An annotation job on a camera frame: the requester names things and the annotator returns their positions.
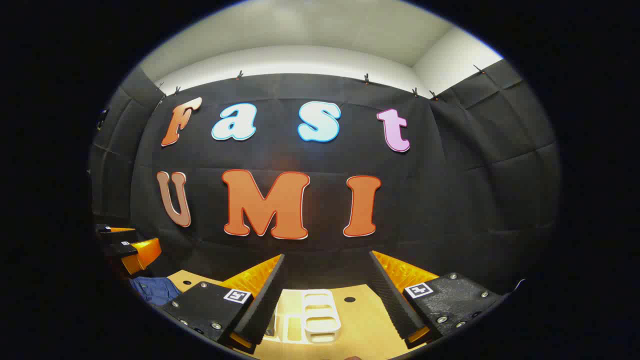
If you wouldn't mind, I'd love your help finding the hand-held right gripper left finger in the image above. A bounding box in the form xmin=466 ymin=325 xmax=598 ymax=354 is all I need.
xmin=161 ymin=253 xmax=287 ymax=355

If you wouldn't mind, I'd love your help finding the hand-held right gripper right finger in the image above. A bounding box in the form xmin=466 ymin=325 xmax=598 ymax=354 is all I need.
xmin=369 ymin=250 xmax=506 ymax=350

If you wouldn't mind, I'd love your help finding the blue schoolbag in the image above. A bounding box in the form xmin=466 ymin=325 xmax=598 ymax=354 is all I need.
xmin=129 ymin=276 xmax=182 ymax=307

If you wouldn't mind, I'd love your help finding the white bookshelf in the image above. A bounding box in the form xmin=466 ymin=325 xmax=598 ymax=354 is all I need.
xmin=263 ymin=289 xmax=343 ymax=345

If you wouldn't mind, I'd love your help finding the black backdrop cloth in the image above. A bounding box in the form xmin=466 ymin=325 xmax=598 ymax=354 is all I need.
xmin=89 ymin=59 xmax=562 ymax=301

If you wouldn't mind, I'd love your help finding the row of small backdrop clips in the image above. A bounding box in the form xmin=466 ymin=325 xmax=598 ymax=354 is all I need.
xmin=155 ymin=64 xmax=487 ymax=101

